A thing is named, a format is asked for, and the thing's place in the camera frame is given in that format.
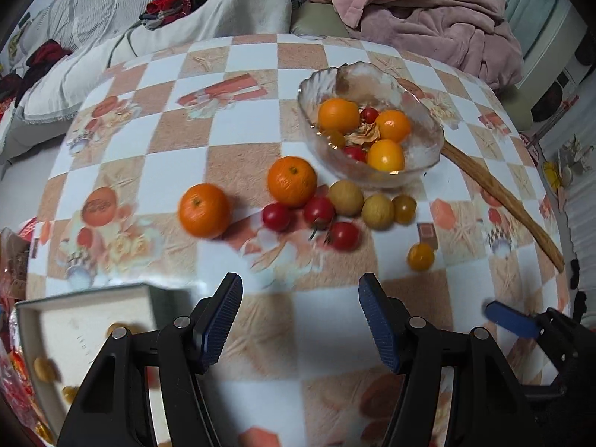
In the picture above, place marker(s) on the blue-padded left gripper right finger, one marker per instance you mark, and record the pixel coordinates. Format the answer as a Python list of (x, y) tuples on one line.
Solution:
[(488, 406)]

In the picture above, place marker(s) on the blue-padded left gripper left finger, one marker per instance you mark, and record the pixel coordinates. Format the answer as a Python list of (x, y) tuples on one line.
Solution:
[(112, 405)]

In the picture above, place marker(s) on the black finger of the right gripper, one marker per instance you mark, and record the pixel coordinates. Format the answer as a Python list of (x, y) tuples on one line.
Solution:
[(569, 346)]

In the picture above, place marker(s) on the white shallow tray box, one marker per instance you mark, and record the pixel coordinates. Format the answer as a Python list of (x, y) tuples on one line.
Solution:
[(60, 336)]

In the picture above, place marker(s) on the large orange mandarin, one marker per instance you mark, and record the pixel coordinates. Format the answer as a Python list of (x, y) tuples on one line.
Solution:
[(205, 211)]

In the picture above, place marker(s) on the clear glass fruit bowl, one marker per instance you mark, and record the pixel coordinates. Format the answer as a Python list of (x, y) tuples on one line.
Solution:
[(365, 126)]

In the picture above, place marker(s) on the checkered tablecloth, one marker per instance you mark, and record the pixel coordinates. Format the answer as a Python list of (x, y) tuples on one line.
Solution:
[(300, 367)]

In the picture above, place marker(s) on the pink blanket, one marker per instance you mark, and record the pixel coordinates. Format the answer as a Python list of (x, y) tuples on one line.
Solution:
[(473, 36)]

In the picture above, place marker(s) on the white covered sofa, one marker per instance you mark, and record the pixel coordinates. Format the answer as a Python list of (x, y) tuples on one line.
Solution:
[(99, 34)]

